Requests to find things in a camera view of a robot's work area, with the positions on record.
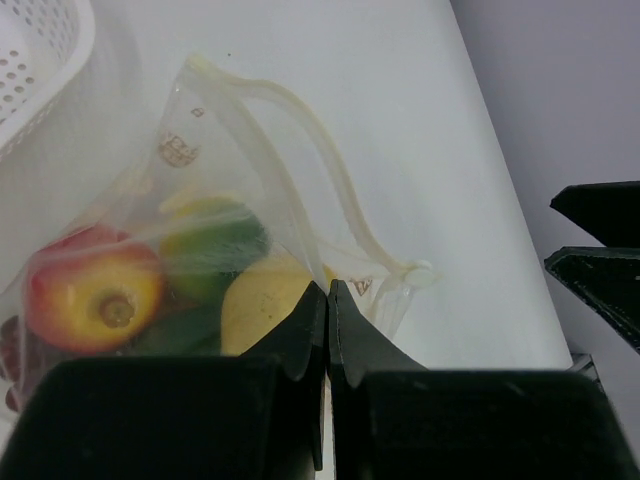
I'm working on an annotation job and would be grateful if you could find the yellow fake pear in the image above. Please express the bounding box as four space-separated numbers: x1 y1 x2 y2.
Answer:
220 253 316 356

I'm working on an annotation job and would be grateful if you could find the white perforated plastic basket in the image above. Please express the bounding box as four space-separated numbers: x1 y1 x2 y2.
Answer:
1 0 96 157

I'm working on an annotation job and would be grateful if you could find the red yellow fake apple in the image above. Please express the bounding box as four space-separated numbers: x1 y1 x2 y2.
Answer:
23 223 166 354

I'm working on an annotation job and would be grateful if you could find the clear zip top bag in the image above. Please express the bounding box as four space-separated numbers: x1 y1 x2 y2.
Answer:
1 55 438 421

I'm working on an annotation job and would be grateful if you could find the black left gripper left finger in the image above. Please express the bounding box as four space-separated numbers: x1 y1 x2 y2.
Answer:
1 284 327 479

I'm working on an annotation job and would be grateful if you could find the green fake avocado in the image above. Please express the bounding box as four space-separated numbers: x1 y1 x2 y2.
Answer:
131 197 271 356

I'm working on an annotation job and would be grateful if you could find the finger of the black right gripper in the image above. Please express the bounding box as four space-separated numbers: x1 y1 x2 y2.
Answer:
544 246 639 350
550 181 639 246

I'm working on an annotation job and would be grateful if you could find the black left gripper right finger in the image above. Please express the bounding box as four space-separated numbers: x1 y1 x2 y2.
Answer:
327 280 639 479

